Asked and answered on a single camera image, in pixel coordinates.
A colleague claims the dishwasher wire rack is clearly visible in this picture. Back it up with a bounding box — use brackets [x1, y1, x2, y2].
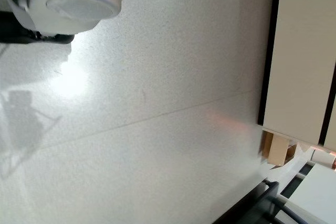
[212, 150, 336, 224]

